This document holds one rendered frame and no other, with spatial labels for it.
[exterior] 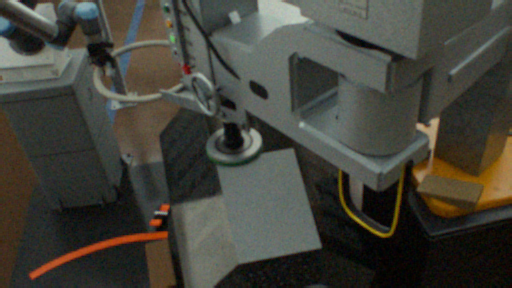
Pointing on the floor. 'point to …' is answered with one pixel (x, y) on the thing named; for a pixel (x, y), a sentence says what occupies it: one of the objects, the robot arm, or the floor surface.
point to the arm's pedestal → (67, 135)
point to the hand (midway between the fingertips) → (108, 74)
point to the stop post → (115, 63)
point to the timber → (161, 265)
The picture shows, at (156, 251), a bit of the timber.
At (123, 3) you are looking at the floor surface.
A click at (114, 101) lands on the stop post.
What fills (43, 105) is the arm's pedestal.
